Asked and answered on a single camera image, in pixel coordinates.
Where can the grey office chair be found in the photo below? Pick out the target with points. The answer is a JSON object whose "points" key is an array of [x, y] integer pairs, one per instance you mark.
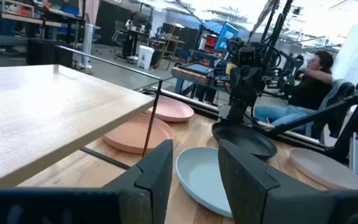
{"points": [[342, 93]]}

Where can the wooden workbench with blue legs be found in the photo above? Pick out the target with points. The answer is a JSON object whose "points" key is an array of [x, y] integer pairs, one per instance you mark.
{"points": [[191, 76]]}

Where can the beige plate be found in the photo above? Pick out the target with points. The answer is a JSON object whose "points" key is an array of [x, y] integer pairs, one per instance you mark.
{"points": [[325, 168]]}

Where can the blue monitor screen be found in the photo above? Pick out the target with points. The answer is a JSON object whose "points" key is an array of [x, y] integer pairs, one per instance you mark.
{"points": [[227, 35]]}

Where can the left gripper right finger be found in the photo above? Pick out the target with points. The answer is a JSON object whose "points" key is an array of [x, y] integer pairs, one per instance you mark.
{"points": [[291, 205]]}

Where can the seated person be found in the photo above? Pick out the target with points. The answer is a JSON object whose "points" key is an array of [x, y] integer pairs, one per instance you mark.
{"points": [[309, 93]]}

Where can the terracotta plate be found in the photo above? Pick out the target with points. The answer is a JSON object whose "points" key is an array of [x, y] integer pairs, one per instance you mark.
{"points": [[126, 137]]}

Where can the dark tablet screen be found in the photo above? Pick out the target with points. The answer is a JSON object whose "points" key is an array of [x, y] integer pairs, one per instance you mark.
{"points": [[197, 68]]}

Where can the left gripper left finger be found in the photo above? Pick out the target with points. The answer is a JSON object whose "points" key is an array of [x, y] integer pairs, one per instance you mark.
{"points": [[73, 205]]}

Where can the white waste bin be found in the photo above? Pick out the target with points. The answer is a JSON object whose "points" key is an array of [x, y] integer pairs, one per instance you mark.
{"points": [[145, 57]]}

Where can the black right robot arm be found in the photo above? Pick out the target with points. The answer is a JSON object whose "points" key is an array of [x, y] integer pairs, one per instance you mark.
{"points": [[275, 73]]}

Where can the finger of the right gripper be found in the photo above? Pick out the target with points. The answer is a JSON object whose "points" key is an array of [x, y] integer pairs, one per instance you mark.
{"points": [[228, 112], [245, 109]]}

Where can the pink plate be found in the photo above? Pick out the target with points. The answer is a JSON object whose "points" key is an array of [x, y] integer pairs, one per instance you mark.
{"points": [[172, 110]]}

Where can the wooden shelf with black frame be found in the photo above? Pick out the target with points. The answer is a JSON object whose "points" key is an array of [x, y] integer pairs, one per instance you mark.
{"points": [[42, 118]]}

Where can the pale grey plate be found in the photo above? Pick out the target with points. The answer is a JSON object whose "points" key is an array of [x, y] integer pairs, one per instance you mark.
{"points": [[197, 177]]}

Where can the wooden workbench with shelves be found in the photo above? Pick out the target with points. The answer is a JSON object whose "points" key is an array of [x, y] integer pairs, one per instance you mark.
{"points": [[20, 17]]}

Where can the white upright post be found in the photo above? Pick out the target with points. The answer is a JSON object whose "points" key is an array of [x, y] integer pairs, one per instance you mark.
{"points": [[88, 43]]}

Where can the black plate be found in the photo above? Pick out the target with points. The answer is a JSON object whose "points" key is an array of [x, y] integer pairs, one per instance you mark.
{"points": [[244, 140]]}

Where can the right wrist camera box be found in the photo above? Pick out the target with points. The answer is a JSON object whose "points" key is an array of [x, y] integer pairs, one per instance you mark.
{"points": [[246, 57]]}

